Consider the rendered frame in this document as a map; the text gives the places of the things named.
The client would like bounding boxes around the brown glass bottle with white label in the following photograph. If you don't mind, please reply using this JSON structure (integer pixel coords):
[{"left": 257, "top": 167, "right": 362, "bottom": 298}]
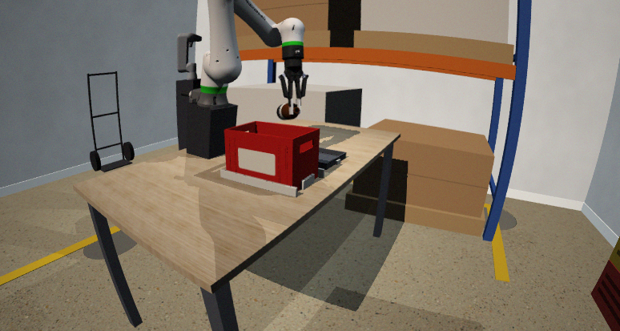
[{"left": 276, "top": 103, "right": 300, "bottom": 119}]

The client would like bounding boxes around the red divided crate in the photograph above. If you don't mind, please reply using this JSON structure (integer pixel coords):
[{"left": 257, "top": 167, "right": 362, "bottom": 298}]
[{"left": 224, "top": 121, "right": 320, "bottom": 191}]

